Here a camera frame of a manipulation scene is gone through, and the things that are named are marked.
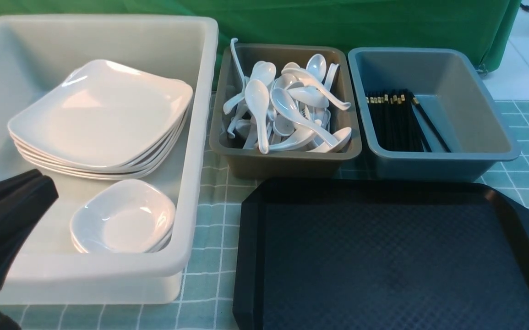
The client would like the white ceramic soup spoon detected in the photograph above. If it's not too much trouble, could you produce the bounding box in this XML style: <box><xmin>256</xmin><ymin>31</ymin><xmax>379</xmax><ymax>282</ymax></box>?
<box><xmin>270</xmin><ymin>88</ymin><xmax>338</xmax><ymax>148</ymax></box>

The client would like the small white bowl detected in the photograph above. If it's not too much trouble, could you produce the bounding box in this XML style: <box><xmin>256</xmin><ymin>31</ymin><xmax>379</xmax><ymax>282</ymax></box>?
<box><xmin>71</xmin><ymin>224</ymin><xmax>171</xmax><ymax>253</ymax></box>
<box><xmin>70</xmin><ymin>179</ymin><xmax>176</xmax><ymax>233</ymax></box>
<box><xmin>71</xmin><ymin>231</ymin><xmax>172</xmax><ymax>253</ymax></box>

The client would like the large white square plate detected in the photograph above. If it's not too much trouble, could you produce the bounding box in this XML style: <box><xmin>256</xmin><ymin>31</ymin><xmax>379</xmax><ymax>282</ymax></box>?
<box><xmin>7</xmin><ymin>59</ymin><xmax>193</xmax><ymax>168</ymax></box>

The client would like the black chopstick gold band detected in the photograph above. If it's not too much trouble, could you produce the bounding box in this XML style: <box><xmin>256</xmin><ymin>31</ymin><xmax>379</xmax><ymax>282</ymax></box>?
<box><xmin>409</xmin><ymin>92</ymin><xmax>451</xmax><ymax>153</ymax></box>

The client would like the stacked white plate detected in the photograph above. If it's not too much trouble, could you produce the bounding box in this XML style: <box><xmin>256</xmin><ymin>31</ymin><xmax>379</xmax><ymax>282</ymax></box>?
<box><xmin>13</xmin><ymin>112</ymin><xmax>190</xmax><ymax>181</ymax></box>
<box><xmin>17</xmin><ymin>121</ymin><xmax>187</xmax><ymax>178</ymax></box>
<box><xmin>13</xmin><ymin>110</ymin><xmax>189</xmax><ymax>173</ymax></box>
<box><xmin>22</xmin><ymin>126</ymin><xmax>185</xmax><ymax>181</ymax></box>

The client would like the bottom stacked white plate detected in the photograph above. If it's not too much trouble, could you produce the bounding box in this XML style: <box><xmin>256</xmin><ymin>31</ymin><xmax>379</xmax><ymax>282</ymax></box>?
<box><xmin>22</xmin><ymin>126</ymin><xmax>185</xmax><ymax>181</ymax></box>

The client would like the top stacked white plate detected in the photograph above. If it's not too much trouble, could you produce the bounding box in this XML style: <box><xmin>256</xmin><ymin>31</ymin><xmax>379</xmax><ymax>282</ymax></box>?
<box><xmin>13</xmin><ymin>110</ymin><xmax>189</xmax><ymax>173</ymax></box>

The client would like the olive green spoon bin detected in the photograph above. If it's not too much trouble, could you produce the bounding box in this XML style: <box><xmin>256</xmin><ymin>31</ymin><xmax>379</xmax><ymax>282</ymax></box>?
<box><xmin>208</xmin><ymin>43</ymin><xmax>363</xmax><ymax>180</ymax></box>

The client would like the white spoon front left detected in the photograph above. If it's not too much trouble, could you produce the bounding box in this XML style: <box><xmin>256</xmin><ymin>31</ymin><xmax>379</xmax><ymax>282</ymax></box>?
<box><xmin>244</xmin><ymin>79</ymin><xmax>270</xmax><ymax>154</ymax></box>

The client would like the white spoon front right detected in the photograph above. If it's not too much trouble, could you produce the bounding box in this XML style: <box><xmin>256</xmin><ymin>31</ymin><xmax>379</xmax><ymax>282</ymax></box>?
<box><xmin>310</xmin><ymin>127</ymin><xmax>353</xmax><ymax>153</ymax></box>

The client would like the black plastic serving tray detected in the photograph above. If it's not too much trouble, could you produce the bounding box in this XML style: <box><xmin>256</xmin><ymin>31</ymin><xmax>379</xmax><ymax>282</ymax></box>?
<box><xmin>232</xmin><ymin>178</ymin><xmax>529</xmax><ymax>330</ymax></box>

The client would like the white spoon top back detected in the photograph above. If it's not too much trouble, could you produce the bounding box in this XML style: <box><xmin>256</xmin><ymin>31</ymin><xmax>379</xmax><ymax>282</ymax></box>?
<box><xmin>305</xmin><ymin>54</ymin><xmax>327</xmax><ymax>82</ymax></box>

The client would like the bundle of black chopsticks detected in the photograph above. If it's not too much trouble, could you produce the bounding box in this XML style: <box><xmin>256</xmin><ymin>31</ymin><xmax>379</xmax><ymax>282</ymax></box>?
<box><xmin>365</xmin><ymin>88</ymin><xmax>432</xmax><ymax>152</ymax></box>

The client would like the green checked tablecloth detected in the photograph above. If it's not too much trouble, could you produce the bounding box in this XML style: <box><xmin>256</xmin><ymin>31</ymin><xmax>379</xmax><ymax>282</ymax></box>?
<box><xmin>0</xmin><ymin>100</ymin><xmax>529</xmax><ymax>330</ymax></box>

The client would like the large white plastic tub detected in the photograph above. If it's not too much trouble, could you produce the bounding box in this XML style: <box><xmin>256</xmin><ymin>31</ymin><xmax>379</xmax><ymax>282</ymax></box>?
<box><xmin>0</xmin><ymin>14</ymin><xmax>218</xmax><ymax>305</ymax></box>

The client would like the grey-blue chopstick bin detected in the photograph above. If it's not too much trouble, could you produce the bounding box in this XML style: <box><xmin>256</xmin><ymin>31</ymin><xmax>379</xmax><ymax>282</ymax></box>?
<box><xmin>348</xmin><ymin>47</ymin><xmax>520</xmax><ymax>182</ymax></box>

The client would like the small white bowl in tub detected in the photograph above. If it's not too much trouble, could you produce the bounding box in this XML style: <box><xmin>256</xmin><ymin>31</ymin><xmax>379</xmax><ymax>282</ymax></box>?
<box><xmin>71</xmin><ymin>231</ymin><xmax>172</xmax><ymax>253</ymax></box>

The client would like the green backdrop cloth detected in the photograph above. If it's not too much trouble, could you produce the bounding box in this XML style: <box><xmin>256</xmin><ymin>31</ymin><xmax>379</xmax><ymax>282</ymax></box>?
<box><xmin>0</xmin><ymin>0</ymin><xmax>519</xmax><ymax>74</ymax></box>

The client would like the white spoon long handle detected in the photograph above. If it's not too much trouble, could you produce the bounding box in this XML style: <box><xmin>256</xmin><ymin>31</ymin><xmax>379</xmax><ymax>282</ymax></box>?
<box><xmin>281</xmin><ymin>67</ymin><xmax>351</xmax><ymax>110</ymax></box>

